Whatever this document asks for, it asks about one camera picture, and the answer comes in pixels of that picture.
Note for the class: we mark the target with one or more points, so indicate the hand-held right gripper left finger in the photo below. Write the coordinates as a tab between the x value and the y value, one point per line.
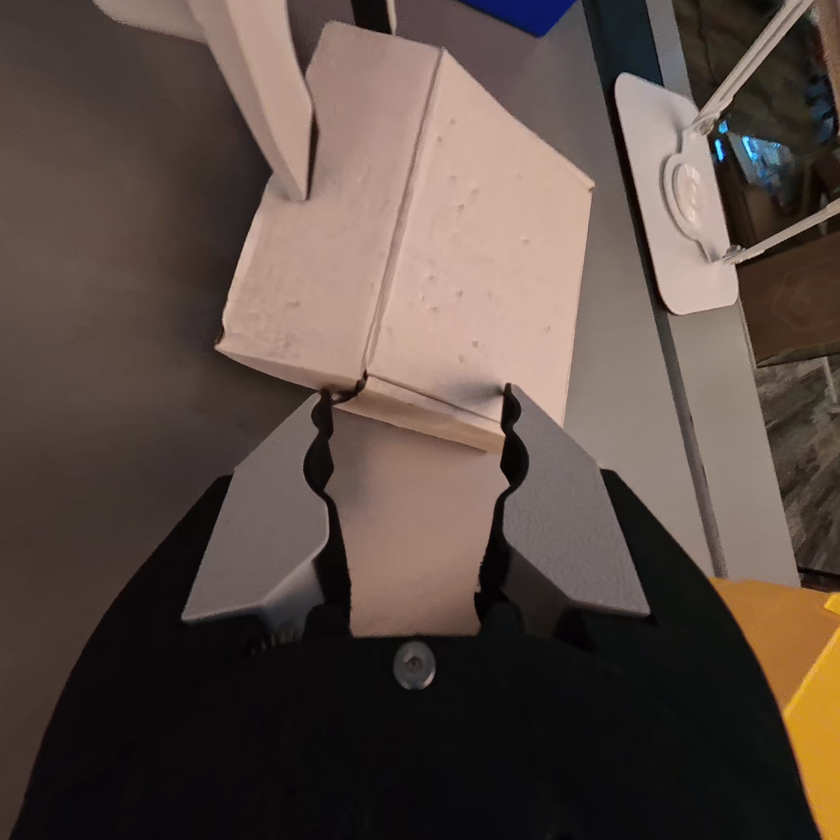
262	525

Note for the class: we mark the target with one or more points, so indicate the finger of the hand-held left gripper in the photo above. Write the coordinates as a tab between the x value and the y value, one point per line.
256	85

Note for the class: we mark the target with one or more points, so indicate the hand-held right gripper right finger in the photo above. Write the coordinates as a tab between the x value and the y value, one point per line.
571	525

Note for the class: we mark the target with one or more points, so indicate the yellow plastic bin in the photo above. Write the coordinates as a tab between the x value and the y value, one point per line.
787	643

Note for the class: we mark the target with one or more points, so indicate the white cardboard box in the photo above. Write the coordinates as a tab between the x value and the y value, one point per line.
459	262

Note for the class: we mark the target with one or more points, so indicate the blue plastic bin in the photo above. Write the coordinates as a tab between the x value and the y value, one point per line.
544	13

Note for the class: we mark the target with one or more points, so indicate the white flat board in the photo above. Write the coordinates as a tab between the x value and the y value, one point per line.
656	164

